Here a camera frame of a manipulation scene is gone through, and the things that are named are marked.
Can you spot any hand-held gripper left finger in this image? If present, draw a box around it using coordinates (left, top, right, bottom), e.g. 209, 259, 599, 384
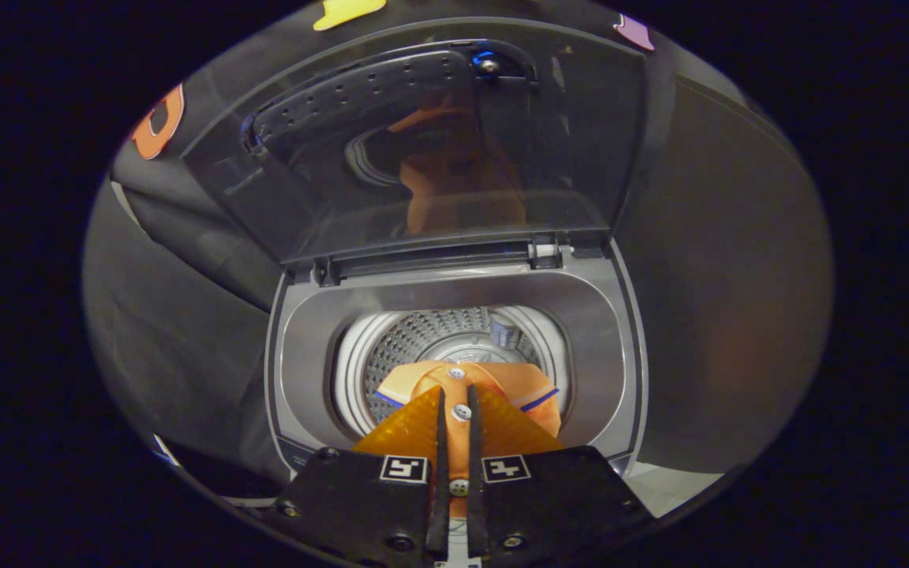
273, 385, 450, 565

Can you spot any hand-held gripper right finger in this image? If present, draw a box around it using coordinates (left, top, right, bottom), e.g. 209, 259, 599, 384
466, 384, 653, 565

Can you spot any orange polo shirt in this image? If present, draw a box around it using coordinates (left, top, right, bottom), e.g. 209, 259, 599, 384
376, 361, 562, 518

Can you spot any grey washing machine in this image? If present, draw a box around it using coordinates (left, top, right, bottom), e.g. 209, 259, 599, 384
265, 241, 649, 482

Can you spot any dark washing machine lid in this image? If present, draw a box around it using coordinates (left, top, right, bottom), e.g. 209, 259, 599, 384
182, 16, 653, 285

